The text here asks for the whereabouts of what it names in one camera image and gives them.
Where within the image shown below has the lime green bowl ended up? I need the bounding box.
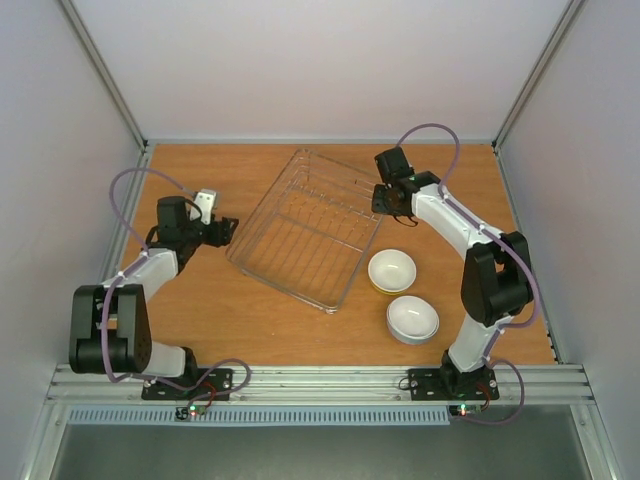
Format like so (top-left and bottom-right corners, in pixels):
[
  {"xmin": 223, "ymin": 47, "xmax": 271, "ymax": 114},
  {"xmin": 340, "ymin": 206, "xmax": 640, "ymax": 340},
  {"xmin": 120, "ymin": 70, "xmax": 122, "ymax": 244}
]
[{"xmin": 370, "ymin": 281, "xmax": 408, "ymax": 296}]

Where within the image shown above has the aluminium frame post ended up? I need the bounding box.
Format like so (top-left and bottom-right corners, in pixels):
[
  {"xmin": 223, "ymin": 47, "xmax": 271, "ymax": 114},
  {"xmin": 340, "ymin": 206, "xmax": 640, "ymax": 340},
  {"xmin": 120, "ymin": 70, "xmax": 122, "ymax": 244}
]
[
  {"xmin": 55, "ymin": 0, "xmax": 151, "ymax": 153},
  {"xmin": 491, "ymin": 0, "xmax": 587, "ymax": 156}
]

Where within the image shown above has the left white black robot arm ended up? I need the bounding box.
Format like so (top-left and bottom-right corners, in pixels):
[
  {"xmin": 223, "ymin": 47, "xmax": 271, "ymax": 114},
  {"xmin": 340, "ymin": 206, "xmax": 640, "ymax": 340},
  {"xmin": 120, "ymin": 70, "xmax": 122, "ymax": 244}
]
[{"xmin": 69, "ymin": 189, "xmax": 239, "ymax": 398}]

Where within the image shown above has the right aluminium frame post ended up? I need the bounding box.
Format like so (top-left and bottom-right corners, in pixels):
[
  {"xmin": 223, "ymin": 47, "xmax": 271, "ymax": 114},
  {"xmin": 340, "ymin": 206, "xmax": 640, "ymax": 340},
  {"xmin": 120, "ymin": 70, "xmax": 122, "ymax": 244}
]
[{"xmin": 491, "ymin": 0, "xmax": 587, "ymax": 156}]

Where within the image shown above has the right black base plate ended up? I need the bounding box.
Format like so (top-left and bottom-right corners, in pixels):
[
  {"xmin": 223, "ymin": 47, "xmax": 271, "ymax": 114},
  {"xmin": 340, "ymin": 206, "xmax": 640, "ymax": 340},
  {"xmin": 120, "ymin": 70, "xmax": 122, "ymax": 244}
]
[{"xmin": 408, "ymin": 366, "xmax": 500, "ymax": 402}]

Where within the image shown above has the grey slotted cable duct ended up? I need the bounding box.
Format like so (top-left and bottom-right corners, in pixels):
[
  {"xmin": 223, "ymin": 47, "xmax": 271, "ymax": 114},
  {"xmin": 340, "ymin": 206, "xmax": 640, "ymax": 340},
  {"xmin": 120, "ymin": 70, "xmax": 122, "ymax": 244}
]
[{"xmin": 67, "ymin": 405, "xmax": 450, "ymax": 428}]

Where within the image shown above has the white ceramic bowl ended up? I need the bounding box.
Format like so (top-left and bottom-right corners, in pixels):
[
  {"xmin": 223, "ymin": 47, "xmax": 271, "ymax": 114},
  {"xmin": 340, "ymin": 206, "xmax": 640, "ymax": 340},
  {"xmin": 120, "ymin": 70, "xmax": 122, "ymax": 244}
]
[{"xmin": 386, "ymin": 295, "xmax": 439, "ymax": 323}]

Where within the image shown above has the small circuit board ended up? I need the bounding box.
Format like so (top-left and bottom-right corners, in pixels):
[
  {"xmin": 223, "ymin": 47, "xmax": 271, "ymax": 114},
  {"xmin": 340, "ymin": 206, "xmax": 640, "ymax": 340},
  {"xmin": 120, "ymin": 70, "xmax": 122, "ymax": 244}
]
[
  {"xmin": 449, "ymin": 403, "xmax": 488, "ymax": 418},
  {"xmin": 174, "ymin": 405, "xmax": 208, "ymax": 421}
]

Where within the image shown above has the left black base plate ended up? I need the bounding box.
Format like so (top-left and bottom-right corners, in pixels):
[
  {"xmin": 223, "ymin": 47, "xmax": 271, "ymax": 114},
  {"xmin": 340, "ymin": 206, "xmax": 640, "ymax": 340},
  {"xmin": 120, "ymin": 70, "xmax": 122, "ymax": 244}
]
[{"xmin": 141, "ymin": 368, "xmax": 233, "ymax": 402}]

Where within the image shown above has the left aluminium frame post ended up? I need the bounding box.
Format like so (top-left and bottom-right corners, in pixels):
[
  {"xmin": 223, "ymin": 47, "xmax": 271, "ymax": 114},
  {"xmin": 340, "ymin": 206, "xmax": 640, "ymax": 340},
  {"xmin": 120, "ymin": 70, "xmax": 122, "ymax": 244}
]
[{"xmin": 55, "ymin": 0, "xmax": 151, "ymax": 153}]

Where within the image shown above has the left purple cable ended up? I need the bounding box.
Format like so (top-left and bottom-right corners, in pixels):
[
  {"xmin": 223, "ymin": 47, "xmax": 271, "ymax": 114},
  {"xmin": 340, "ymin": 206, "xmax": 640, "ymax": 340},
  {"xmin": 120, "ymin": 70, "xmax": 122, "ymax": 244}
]
[{"xmin": 97, "ymin": 167, "xmax": 254, "ymax": 401}]

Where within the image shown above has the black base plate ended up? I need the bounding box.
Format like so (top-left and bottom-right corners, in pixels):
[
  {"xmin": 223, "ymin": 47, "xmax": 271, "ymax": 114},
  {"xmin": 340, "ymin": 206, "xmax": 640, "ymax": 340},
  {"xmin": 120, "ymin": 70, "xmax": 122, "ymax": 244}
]
[
  {"xmin": 141, "ymin": 368, "xmax": 233, "ymax": 402},
  {"xmin": 408, "ymin": 366, "xmax": 500, "ymax": 402}
]

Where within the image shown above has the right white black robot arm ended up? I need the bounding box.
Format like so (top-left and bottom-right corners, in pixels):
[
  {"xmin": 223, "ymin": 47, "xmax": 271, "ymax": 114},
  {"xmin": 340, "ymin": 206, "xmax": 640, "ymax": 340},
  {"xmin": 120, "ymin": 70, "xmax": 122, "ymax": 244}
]
[{"xmin": 372, "ymin": 146, "xmax": 535, "ymax": 399}]

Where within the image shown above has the metal wire dish rack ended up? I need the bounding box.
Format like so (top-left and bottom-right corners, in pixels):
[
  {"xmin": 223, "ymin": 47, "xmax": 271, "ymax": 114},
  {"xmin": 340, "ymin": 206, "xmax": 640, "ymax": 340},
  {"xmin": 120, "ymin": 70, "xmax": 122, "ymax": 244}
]
[{"xmin": 227, "ymin": 149, "xmax": 382, "ymax": 313}]

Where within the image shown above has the left small circuit board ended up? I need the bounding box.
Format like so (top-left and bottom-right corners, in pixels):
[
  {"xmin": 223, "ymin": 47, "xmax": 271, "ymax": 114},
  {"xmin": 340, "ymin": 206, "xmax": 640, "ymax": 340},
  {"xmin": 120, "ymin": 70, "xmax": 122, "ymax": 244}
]
[{"xmin": 174, "ymin": 405, "xmax": 208, "ymax": 421}]

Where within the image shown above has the aluminium front rail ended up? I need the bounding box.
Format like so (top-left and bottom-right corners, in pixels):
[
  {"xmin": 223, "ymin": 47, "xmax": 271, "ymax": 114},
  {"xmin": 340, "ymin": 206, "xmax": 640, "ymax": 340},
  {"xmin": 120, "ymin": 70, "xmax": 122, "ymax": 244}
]
[{"xmin": 45, "ymin": 364, "xmax": 595, "ymax": 406}]

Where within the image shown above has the grey patterned bowl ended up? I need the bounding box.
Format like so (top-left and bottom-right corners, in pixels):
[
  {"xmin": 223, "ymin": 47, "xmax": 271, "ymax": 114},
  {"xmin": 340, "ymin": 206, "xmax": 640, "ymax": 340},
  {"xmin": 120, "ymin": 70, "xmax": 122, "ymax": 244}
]
[{"xmin": 387, "ymin": 321, "xmax": 439, "ymax": 345}]

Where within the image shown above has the right small circuit board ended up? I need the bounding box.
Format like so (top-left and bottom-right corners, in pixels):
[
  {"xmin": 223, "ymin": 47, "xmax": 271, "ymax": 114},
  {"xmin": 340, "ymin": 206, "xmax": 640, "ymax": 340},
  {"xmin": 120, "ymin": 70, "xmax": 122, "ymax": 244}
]
[{"xmin": 449, "ymin": 403, "xmax": 488, "ymax": 418}]

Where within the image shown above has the orange bowl white inside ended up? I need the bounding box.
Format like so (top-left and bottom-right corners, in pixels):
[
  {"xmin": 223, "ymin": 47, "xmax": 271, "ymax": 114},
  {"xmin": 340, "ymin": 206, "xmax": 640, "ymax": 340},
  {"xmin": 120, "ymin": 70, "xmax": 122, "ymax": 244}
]
[{"xmin": 367, "ymin": 249, "xmax": 417, "ymax": 289}]

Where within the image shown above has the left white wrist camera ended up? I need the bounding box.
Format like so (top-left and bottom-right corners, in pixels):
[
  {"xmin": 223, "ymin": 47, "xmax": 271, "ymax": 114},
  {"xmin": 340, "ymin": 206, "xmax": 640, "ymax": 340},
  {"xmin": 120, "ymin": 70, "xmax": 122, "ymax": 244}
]
[{"xmin": 189, "ymin": 189, "xmax": 218, "ymax": 225}]

